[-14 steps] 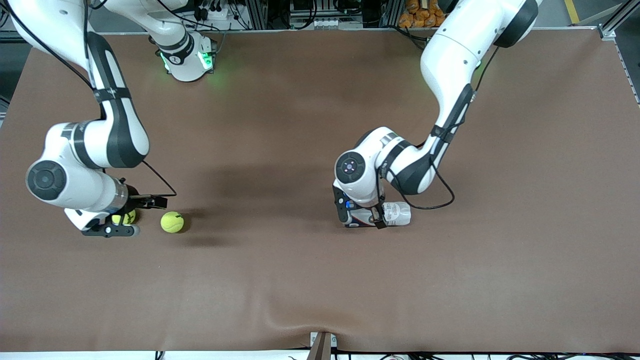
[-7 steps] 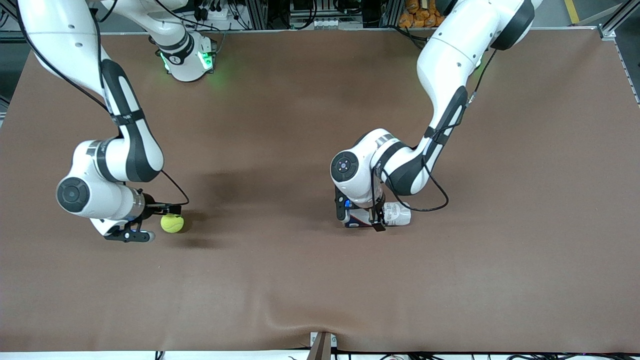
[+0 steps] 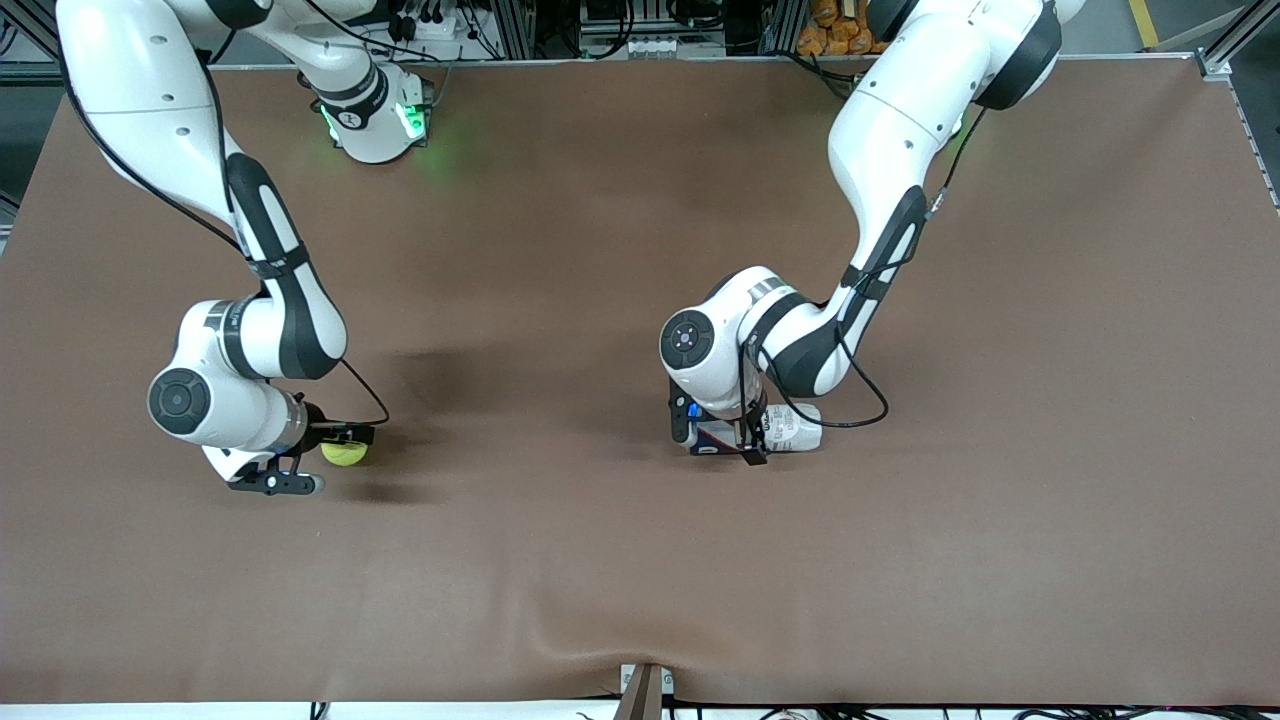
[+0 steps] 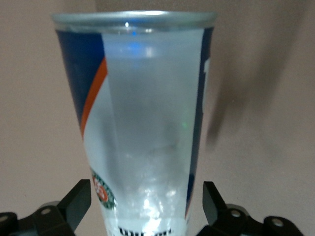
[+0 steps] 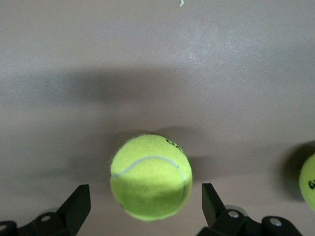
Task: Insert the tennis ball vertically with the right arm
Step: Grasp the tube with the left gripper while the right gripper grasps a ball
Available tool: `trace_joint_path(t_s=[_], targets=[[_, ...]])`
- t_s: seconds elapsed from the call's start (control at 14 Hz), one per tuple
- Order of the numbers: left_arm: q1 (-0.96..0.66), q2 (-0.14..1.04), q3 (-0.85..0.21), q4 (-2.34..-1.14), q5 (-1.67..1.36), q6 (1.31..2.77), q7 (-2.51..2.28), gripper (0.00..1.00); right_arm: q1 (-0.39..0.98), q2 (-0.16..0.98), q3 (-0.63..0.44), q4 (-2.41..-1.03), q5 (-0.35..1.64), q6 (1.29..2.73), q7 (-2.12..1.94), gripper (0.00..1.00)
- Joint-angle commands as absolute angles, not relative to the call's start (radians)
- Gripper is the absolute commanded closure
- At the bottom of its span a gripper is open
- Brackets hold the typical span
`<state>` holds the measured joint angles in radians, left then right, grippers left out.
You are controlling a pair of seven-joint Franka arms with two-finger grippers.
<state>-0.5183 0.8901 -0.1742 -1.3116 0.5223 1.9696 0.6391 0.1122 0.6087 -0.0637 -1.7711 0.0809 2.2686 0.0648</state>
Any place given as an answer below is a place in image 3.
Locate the tennis ball can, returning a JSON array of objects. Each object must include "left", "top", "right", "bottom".
[{"left": 690, "top": 403, "right": 823, "bottom": 457}]

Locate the brown table mat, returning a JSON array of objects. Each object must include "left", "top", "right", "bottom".
[{"left": 0, "top": 57, "right": 1280, "bottom": 706}]

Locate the brown mounting bar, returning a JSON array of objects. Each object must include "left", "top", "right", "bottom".
[{"left": 612, "top": 666, "right": 664, "bottom": 720}]

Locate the orange packets pile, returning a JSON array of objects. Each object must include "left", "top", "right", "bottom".
[{"left": 797, "top": 0, "right": 891, "bottom": 57}]

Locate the white power strip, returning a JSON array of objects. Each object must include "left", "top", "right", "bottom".
[{"left": 385, "top": 10, "right": 473, "bottom": 43}]

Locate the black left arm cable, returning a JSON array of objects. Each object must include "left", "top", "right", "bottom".
[{"left": 745, "top": 105, "right": 991, "bottom": 431}]

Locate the grey bracket plate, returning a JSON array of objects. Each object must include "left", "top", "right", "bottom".
[{"left": 618, "top": 663, "right": 676, "bottom": 699}]

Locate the aluminium frame strut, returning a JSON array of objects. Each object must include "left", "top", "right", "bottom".
[{"left": 1197, "top": 0, "right": 1280, "bottom": 79}]

